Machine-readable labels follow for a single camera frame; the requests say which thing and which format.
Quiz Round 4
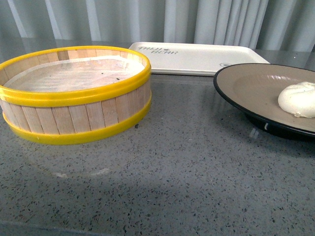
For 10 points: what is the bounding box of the tan plate with black rim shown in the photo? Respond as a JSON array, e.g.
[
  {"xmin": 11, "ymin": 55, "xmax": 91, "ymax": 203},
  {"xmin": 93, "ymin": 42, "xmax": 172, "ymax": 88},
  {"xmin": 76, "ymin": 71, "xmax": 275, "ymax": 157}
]
[{"xmin": 213, "ymin": 63, "xmax": 315, "ymax": 141}]

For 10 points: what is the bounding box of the white steamed bun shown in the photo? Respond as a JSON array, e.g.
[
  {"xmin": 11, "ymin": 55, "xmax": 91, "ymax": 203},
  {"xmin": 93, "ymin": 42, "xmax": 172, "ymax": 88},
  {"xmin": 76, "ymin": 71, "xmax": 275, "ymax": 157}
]
[{"xmin": 278, "ymin": 82, "xmax": 315, "ymax": 118}]

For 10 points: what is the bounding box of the cream rectangular serving tray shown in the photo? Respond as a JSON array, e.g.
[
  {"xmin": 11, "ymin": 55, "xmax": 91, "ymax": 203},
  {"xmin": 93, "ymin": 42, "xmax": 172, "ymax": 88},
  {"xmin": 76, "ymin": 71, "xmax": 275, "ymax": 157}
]
[{"xmin": 130, "ymin": 42, "xmax": 268, "ymax": 76}]

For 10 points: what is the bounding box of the yellow rimmed wooden steamer basket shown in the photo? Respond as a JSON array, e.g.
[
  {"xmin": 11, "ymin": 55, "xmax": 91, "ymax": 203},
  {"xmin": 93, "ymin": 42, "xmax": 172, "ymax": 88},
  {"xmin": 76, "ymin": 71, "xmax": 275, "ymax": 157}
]
[{"xmin": 0, "ymin": 46, "xmax": 152, "ymax": 145}]

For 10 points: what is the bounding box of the white mesh steamer liner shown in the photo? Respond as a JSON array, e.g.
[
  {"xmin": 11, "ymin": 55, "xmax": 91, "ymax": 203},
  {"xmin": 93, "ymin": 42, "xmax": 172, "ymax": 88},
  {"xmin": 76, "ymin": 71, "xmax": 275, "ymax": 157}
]
[{"xmin": 4, "ymin": 56, "xmax": 145, "ymax": 92}]

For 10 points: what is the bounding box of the grey pleated curtain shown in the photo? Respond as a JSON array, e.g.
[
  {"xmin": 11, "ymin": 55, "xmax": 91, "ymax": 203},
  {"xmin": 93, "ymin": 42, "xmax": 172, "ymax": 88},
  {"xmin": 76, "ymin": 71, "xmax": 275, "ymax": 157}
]
[{"xmin": 0, "ymin": 0, "xmax": 315, "ymax": 52}]

